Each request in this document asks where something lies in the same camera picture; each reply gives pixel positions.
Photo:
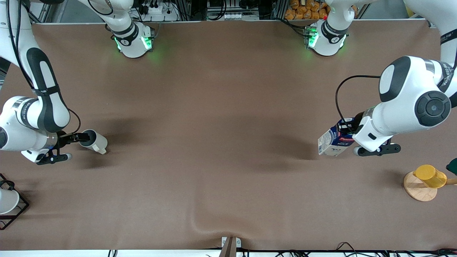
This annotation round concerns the wooden round cup stand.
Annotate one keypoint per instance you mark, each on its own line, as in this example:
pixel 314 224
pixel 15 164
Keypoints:
pixel 419 192

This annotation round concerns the bag of orange buns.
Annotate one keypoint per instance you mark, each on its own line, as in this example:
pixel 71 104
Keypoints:
pixel 307 9

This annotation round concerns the blue white milk carton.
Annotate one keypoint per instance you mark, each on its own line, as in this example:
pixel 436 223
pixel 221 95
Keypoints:
pixel 332 143

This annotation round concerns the dark green cup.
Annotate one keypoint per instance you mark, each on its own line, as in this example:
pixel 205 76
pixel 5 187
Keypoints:
pixel 452 167

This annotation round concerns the brown table cover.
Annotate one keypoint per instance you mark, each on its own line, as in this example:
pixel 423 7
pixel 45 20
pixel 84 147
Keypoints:
pixel 221 107

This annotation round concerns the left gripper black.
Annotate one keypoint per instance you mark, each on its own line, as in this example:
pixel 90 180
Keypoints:
pixel 357 119

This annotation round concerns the aluminium frame post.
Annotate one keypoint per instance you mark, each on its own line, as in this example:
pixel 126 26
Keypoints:
pixel 43 12

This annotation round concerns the grey mounting bracket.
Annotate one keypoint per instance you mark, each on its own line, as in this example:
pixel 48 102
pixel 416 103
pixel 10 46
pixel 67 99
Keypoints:
pixel 230 246

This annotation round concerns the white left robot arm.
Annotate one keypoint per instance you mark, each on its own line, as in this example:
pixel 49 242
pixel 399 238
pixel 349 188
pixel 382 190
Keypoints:
pixel 407 89

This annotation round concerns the yellow plastic cup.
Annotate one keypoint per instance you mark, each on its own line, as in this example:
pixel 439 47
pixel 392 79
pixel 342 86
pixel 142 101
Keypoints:
pixel 430 175

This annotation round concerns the white cup in rack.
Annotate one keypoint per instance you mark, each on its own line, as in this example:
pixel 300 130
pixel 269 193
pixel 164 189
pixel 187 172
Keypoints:
pixel 7 200

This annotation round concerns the white power strip with plugs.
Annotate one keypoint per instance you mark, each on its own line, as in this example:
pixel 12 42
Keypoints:
pixel 159 12

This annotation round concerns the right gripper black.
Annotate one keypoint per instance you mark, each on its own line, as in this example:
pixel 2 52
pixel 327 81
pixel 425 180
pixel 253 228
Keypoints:
pixel 64 139

